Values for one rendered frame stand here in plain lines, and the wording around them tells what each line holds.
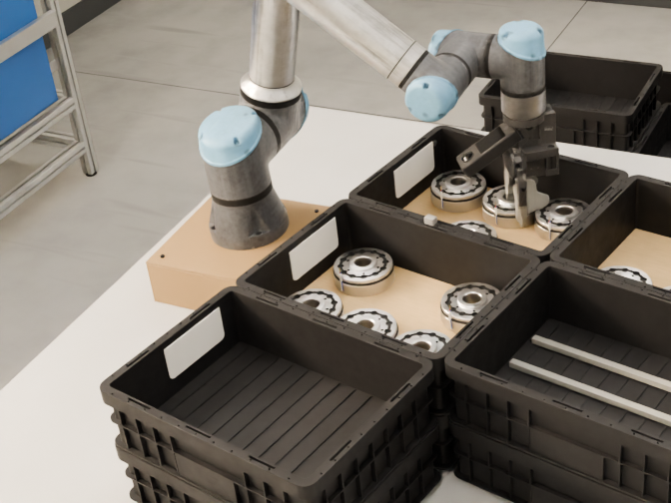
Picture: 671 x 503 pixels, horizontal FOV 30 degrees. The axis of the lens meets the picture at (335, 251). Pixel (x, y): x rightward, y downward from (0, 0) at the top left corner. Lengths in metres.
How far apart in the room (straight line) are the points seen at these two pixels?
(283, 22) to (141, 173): 2.14
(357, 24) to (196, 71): 3.01
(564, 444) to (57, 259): 2.46
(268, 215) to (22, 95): 1.85
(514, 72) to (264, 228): 0.56
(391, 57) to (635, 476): 0.75
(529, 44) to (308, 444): 0.74
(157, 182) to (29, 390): 2.07
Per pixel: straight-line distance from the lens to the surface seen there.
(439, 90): 1.99
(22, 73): 4.04
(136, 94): 4.89
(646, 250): 2.19
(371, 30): 2.02
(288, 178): 2.73
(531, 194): 2.21
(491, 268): 2.05
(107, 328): 2.37
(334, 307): 2.04
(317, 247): 2.14
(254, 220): 2.31
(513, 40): 2.07
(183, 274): 2.32
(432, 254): 2.11
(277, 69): 2.30
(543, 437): 1.77
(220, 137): 2.25
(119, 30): 5.50
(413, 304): 2.07
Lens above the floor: 2.05
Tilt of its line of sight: 33 degrees down
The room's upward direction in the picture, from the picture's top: 7 degrees counter-clockwise
